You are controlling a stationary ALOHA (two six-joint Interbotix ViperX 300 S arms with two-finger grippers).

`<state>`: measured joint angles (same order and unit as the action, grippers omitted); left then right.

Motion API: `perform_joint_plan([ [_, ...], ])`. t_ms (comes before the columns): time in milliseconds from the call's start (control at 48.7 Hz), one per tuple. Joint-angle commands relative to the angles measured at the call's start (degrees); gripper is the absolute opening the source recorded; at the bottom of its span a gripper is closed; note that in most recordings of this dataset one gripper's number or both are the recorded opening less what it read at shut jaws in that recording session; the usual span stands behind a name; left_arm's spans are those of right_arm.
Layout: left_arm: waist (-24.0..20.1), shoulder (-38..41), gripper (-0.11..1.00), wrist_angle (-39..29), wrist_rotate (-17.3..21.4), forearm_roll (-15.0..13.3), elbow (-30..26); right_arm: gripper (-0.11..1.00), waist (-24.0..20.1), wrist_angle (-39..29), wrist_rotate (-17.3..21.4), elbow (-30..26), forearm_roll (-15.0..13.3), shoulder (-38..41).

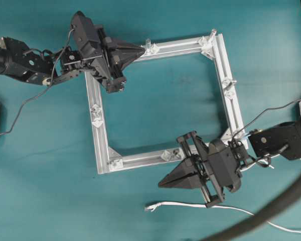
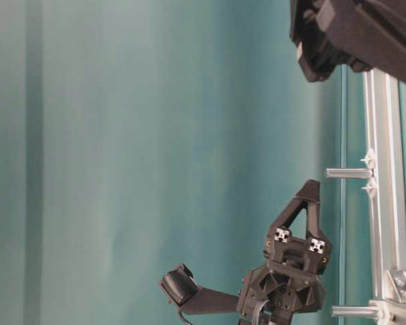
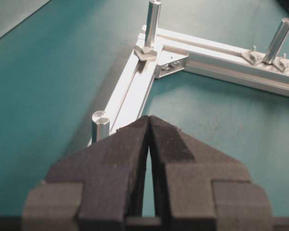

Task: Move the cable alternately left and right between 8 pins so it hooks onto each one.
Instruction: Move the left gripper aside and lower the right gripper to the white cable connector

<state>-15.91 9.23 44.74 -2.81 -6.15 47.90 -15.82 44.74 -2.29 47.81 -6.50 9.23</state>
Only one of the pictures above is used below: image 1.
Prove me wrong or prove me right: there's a thin black left cable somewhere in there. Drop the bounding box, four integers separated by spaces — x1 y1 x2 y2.
0 27 77 140

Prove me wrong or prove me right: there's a thin black cable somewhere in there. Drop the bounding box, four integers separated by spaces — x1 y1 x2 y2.
0 27 77 140
231 98 301 138

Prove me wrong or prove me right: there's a white cable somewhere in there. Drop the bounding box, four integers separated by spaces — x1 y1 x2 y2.
144 201 301 233

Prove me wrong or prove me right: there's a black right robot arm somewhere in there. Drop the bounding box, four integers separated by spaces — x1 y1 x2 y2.
158 111 301 208

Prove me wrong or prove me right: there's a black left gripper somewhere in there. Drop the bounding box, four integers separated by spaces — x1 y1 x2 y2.
77 24 144 93

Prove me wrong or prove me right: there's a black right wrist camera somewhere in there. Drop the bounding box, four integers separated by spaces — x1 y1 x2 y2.
208 139 241 193

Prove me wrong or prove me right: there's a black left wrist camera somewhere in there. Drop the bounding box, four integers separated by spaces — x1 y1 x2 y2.
71 11 101 58

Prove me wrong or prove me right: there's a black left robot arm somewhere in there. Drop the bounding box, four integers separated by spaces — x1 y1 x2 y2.
0 22 145 93

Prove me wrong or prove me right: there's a clear top middle pin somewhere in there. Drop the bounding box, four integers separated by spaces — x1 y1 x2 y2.
145 38 152 53

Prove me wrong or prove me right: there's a square aluminium profile frame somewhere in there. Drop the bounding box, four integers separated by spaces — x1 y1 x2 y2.
85 34 245 174

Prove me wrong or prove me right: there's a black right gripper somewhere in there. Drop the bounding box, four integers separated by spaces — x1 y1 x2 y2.
158 131 224 208

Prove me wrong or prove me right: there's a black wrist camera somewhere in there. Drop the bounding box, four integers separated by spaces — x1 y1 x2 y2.
71 11 101 58
208 139 241 193

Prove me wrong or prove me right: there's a thick black hose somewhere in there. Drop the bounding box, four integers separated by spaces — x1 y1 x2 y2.
202 163 301 241

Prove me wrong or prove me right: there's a clear top right pin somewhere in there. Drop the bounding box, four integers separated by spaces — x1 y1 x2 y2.
208 29 217 43

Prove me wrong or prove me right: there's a thin black right cable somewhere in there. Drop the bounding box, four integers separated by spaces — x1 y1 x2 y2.
231 98 301 138

